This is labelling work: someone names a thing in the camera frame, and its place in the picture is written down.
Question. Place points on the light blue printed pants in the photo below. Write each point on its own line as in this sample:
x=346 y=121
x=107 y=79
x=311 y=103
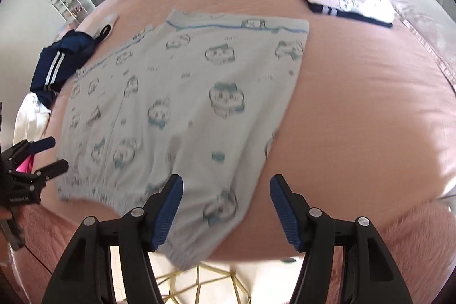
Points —
x=178 y=94

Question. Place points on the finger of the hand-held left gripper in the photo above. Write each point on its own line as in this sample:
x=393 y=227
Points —
x=57 y=165
x=44 y=143

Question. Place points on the pale quilted pillow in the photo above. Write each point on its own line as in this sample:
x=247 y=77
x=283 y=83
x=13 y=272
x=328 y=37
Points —
x=424 y=15

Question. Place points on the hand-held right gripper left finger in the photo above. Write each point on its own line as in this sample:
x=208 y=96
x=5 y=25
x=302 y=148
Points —
x=167 y=211

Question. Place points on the pink sheeted bed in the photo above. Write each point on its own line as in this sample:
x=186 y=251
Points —
x=356 y=111

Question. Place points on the person's pink fluffy robe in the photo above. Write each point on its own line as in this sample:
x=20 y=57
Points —
x=46 y=236

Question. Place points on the white shelf rack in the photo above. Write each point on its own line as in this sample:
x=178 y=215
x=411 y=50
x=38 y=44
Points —
x=67 y=5

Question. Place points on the white garment black trim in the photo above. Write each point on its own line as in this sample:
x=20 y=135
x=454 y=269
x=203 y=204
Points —
x=107 y=24

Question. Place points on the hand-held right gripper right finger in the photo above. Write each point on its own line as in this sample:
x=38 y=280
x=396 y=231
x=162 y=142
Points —
x=285 y=215

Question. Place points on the magenta garment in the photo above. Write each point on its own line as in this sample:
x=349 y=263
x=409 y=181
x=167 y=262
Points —
x=25 y=165

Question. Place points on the navy white-striped pants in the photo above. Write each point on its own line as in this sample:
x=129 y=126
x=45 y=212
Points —
x=60 y=65

